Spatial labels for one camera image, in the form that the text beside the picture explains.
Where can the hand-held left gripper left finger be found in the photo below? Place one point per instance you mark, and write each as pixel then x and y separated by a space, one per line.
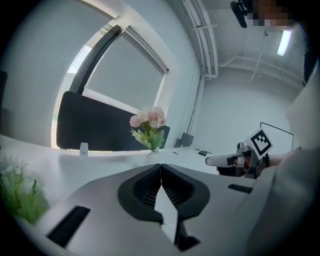
pixel 112 225

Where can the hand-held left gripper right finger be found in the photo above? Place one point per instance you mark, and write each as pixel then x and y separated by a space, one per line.
pixel 215 212

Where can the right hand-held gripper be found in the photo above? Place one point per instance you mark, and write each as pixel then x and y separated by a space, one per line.
pixel 258 143

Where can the white vase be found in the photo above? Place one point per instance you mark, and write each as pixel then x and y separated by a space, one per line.
pixel 153 158

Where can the pink flower bouquet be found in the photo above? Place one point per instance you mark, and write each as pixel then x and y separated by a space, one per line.
pixel 156 117

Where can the white-green flower bouquet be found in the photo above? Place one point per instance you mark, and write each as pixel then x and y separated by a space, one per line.
pixel 22 197

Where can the person's right forearm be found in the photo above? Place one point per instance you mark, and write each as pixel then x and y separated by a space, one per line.
pixel 282 158

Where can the dark desk divider panel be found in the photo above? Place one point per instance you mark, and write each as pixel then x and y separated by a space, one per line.
pixel 100 125
pixel 186 140

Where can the white ceiling pipe bundle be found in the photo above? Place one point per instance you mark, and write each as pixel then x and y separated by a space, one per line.
pixel 207 37

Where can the grey roller blind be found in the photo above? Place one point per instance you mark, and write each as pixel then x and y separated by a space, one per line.
pixel 125 75

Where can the person's black star t-shirt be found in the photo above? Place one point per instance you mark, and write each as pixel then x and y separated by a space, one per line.
pixel 310 67

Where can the ceiling strip light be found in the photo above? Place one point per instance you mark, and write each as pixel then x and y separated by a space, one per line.
pixel 284 42

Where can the person's head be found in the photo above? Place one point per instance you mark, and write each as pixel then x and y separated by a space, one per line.
pixel 272 13

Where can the dark framed window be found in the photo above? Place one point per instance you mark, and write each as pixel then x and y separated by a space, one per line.
pixel 82 62

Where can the white divider bracket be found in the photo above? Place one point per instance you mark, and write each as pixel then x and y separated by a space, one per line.
pixel 84 149

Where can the black head camera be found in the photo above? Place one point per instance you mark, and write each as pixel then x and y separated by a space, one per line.
pixel 240 12

